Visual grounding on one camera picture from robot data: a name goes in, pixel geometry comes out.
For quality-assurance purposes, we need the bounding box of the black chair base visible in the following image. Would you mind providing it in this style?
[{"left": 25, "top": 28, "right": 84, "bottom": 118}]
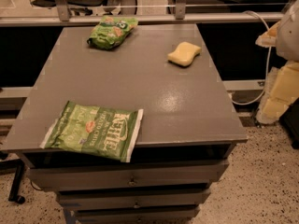
[{"left": 0, "top": 152, "right": 25, "bottom": 204}]

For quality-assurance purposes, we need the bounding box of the grey drawer cabinet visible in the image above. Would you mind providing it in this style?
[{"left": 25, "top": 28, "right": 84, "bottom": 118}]
[{"left": 1, "top": 23, "right": 249, "bottom": 224}]

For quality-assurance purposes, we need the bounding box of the metal railing frame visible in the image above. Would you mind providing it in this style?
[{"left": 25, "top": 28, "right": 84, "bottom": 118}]
[{"left": 0, "top": 0, "right": 295, "bottom": 27}]

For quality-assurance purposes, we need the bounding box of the top grey drawer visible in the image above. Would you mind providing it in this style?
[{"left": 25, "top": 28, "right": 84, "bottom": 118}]
[{"left": 28, "top": 160, "right": 229, "bottom": 191}]

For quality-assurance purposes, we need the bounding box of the white cable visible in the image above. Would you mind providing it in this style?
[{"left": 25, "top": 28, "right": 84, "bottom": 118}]
[{"left": 231, "top": 10, "right": 273, "bottom": 106}]

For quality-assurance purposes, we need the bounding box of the bottom grey drawer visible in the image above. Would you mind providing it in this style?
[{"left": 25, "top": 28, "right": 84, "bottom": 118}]
[{"left": 76, "top": 205, "right": 199, "bottom": 224}]

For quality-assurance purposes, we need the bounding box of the green Kettle jalapeno chip bag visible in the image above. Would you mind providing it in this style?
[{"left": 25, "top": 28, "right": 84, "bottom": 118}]
[{"left": 40, "top": 101, "right": 143, "bottom": 162}]

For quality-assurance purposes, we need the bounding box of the grey drawer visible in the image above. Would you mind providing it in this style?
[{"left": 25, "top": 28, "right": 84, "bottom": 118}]
[
  {"left": 76, "top": 205, "right": 199, "bottom": 224},
  {"left": 58, "top": 188, "right": 210, "bottom": 211},
  {"left": 28, "top": 160, "right": 229, "bottom": 191}
]

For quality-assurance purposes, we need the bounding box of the green snack bag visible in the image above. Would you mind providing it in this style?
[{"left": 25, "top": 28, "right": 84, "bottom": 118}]
[{"left": 87, "top": 16, "right": 138, "bottom": 50}]

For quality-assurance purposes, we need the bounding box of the yellow sponge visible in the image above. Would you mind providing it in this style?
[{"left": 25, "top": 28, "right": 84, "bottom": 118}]
[{"left": 167, "top": 42, "right": 202, "bottom": 67}]

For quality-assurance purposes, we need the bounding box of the middle grey drawer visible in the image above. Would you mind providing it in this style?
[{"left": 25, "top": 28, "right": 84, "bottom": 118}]
[{"left": 58, "top": 188, "right": 210, "bottom": 211}]

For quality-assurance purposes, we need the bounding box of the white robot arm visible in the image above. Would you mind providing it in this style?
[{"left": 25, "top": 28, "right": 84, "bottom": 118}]
[{"left": 256, "top": 8, "right": 299, "bottom": 124}]

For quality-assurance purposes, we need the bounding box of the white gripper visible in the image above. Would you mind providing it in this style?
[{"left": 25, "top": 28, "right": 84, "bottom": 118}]
[{"left": 255, "top": 22, "right": 299, "bottom": 124}]

